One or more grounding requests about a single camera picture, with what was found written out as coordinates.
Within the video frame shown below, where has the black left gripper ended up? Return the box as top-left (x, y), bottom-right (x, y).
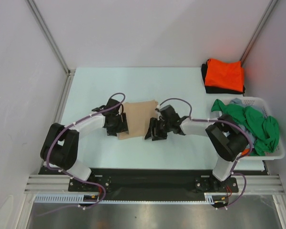
top-left (106, 112), bottom-right (128, 136)

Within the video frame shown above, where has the beige t shirt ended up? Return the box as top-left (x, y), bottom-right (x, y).
top-left (118, 100), bottom-right (158, 140)

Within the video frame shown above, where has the white plastic laundry basket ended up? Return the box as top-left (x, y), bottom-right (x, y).
top-left (211, 97), bottom-right (285, 160)

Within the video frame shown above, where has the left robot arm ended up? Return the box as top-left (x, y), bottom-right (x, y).
top-left (40, 98), bottom-right (128, 191)

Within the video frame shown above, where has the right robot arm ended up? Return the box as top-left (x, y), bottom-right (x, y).
top-left (144, 105), bottom-right (253, 191)

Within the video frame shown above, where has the folded black t shirt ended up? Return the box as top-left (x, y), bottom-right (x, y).
top-left (201, 62), bottom-right (245, 94)

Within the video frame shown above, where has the orange t shirt in basket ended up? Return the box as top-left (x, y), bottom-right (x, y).
top-left (241, 148), bottom-right (251, 156)

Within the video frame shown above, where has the folded orange t shirt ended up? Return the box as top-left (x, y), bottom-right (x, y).
top-left (204, 58), bottom-right (245, 92)

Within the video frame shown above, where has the light blue t shirt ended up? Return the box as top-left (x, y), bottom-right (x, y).
top-left (229, 98), bottom-right (256, 144)

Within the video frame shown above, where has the green t shirt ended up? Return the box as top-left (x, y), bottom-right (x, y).
top-left (211, 99), bottom-right (280, 156)

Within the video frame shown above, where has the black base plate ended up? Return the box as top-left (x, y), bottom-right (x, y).
top-left (38, 167), bottom-right (269, 201)

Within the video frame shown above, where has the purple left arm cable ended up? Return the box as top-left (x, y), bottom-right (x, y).
top-left (35, 93), bottom-right (126, 217)

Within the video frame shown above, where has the white slotted cable duct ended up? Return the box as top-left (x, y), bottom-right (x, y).
top-left (34, 194), bottom-right (223, 205)

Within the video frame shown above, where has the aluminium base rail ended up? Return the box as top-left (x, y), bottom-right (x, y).
top-left (24, 175), bottom-right (285, 195)

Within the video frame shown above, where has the left aluminium frame post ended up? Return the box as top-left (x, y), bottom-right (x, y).
top-left (25, 0), bottom-right (76, 77)

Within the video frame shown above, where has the aluminium frame post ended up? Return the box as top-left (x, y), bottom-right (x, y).
top-left (240, 0), bottom-right (280, 67)
top-left (25, 0), bottom-right (76, 77)

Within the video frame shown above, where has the right aluminium frame post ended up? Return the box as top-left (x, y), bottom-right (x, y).
top-left (240, 0), bottom-right (280, 67)

